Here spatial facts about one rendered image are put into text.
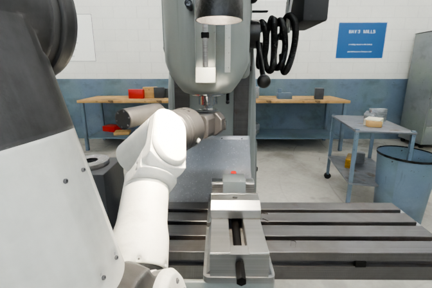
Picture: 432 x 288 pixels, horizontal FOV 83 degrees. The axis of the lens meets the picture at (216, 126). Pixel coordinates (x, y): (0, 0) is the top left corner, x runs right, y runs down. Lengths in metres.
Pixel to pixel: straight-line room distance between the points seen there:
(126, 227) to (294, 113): 4.89
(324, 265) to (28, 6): 0.72
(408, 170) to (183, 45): 2.35
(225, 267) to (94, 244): 0.40
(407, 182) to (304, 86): 2.95
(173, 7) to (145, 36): 4.49
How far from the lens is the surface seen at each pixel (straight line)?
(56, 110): 0.19
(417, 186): 2.73
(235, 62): 0.54
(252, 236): 0.60
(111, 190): 0.69
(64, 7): 0.22
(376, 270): 0.80
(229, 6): 0.37
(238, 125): 1.02
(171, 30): 0.55
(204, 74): 0.49
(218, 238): 0.58
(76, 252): 0.19
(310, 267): 0.73
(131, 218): 0.33
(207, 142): 1.02
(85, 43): 5.45
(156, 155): 0.35
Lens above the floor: 1.36
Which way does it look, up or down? 13 degrees down
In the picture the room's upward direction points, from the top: straight up
